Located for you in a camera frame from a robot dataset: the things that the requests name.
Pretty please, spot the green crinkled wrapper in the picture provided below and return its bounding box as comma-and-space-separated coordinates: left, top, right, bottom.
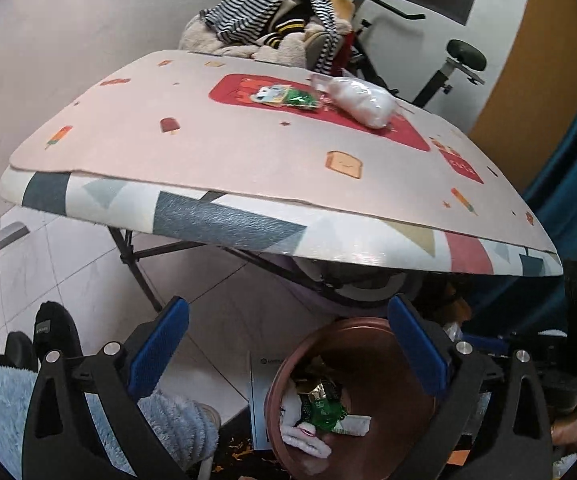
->
298, 382, 348, 432

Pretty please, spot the white pink plush toy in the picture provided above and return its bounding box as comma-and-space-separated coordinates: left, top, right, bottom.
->
280, 382, 331, 460

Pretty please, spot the white plastic bag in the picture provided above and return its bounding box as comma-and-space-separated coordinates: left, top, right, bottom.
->
310, 74, 401, 130

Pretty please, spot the brown round trash bin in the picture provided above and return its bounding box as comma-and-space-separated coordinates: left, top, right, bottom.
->
264, 318, 436, 479

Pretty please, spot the black slipper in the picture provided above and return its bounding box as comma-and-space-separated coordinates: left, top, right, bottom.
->
0, 301, 83, 372

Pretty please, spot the light blue fleece leg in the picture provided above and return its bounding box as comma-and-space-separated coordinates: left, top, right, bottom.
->
0, 365, 221, 480

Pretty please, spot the geometric pattern folding table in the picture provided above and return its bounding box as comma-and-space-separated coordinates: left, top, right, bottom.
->
0, 167, 564, 310

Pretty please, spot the pink cartoon table mat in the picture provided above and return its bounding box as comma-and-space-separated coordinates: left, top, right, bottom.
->
10, 50, 554, 251

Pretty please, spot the black exercise bike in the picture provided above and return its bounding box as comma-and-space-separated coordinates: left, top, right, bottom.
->
348, 0, 488, 108

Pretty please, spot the wooden door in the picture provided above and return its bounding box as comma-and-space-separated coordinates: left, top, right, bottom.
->
471, 0, 577, 192

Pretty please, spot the cartoon snack packet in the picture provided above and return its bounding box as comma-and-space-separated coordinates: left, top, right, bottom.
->
249, 84, 320, 110

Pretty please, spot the pile of striped clothes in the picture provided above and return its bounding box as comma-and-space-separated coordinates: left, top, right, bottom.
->
179, 0, 353, 75

